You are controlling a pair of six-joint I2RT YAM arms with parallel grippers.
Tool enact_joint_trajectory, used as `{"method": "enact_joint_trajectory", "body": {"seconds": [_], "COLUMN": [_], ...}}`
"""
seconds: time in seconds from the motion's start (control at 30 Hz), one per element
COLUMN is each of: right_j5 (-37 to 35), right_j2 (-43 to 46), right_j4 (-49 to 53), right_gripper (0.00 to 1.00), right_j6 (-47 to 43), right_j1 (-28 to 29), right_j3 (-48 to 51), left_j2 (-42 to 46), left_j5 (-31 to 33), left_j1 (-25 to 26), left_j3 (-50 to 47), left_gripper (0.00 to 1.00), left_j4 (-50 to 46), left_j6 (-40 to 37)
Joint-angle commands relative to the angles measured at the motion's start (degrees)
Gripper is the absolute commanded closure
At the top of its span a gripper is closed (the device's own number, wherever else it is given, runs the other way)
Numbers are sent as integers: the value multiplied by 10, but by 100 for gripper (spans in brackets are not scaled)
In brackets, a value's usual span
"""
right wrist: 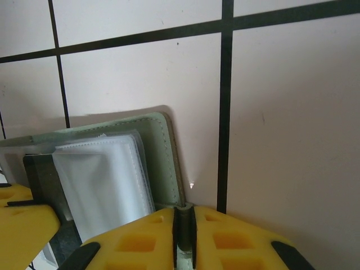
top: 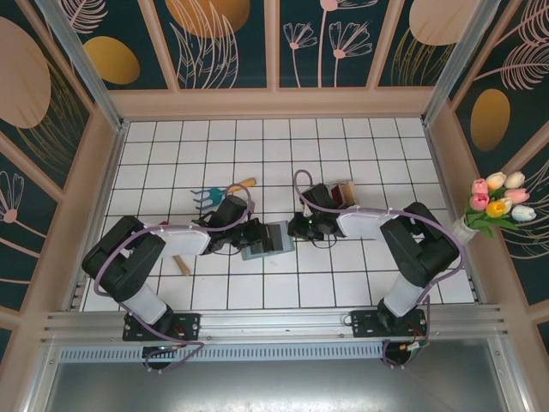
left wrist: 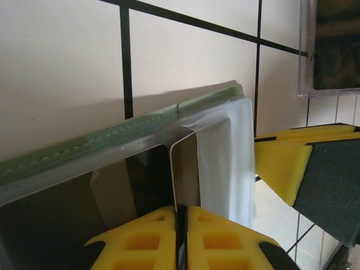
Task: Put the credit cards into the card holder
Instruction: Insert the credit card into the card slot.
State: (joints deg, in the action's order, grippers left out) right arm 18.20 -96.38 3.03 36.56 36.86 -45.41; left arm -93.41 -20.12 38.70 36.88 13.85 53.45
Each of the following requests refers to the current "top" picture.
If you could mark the grey-green card holder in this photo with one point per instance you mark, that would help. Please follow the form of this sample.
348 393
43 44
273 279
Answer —
288 236

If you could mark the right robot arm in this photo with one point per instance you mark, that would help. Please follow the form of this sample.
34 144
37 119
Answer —
364 225

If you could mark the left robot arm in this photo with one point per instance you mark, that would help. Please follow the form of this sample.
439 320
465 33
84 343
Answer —
184 240

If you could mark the metal sheet shelf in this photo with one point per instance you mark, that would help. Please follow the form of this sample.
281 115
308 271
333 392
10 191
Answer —
274 386

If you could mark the white vase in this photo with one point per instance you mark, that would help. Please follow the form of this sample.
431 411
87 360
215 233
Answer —
465 232

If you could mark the left controller board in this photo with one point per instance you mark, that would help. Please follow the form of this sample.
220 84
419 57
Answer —
158 354

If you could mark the controller board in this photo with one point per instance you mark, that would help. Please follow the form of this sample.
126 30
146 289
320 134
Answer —
412 347
158 354

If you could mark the right controller board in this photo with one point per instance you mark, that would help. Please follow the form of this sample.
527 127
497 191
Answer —
412 347

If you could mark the tulip bouquet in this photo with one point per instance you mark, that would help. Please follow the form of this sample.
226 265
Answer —
499 201

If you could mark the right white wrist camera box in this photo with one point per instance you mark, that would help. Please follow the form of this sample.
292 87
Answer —
306 211

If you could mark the aluminium mounting rail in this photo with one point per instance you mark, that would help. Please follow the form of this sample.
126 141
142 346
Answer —
274 326

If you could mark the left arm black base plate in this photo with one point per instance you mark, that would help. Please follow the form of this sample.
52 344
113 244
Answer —
188 324

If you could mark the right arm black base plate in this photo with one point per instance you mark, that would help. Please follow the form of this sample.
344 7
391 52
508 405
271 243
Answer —
364 322

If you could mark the aluminium table side rail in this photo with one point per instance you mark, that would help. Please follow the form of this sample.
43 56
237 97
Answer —
442 171
104 193

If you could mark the aluminium corner post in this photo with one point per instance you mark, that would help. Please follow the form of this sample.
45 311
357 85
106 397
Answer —
85 64
459 64

